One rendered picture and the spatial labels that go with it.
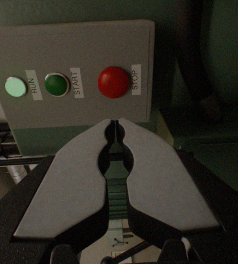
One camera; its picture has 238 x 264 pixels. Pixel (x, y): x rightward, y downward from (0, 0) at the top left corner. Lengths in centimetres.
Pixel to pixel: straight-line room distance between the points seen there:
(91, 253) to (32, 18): 358
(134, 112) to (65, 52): 9
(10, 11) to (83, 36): 11
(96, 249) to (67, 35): 361
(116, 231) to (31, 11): 265
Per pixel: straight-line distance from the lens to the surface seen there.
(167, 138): 24
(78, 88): 20
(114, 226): 269
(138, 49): 19
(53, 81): 20
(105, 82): 18
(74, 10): 25
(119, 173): 40
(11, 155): 48
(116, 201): 45
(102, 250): 369
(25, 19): 27
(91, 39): 19
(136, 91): 20
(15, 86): 21
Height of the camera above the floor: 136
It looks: level
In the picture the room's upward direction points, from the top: 93 degrees counter-clockwise
